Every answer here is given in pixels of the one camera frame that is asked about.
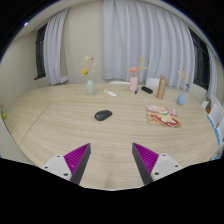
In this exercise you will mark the white chair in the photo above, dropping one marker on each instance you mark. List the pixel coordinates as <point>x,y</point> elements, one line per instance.
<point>152,82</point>
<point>118,82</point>

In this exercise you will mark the cartoon print mouse pad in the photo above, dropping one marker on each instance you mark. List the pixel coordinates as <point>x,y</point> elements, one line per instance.
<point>163,116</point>

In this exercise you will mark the row of white blue chairs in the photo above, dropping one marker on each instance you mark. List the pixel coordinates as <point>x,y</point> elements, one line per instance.
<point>215,116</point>

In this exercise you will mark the wide white curtain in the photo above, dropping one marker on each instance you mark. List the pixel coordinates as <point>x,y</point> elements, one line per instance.
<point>146,40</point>

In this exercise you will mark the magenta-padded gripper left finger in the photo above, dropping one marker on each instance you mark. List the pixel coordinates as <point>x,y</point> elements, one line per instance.
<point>56,165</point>

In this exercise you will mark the black computer mouse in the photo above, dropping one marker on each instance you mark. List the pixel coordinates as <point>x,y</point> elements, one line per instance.
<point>103,115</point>

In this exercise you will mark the pink and yellow dried flowers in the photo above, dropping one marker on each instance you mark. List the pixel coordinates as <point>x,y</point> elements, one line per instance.
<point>133,70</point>

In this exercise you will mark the dark window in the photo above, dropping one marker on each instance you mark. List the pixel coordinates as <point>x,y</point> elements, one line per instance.
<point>40,53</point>
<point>201,63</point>

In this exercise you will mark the black rectangular case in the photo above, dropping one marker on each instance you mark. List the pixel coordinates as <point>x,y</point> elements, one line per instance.
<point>147,90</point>

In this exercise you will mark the pink vase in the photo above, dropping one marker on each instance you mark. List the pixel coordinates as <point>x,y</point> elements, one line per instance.
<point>133,84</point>

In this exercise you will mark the pale green vase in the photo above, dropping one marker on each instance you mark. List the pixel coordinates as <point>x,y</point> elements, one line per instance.
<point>90,88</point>

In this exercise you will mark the narrow white curtain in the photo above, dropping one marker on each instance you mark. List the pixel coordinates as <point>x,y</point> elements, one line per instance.
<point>212,76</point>
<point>55,50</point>

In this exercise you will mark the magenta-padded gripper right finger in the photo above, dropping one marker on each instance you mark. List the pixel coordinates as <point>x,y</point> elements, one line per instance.
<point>166,165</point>

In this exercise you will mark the light blue vase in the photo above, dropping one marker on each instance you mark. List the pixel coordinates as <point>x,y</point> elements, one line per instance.
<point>181,99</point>

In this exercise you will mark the tan drink bottle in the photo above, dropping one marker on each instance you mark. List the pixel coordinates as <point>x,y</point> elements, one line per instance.
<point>161,87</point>

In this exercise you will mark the small white remote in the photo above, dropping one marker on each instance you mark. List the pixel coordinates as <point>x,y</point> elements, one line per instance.
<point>110,93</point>

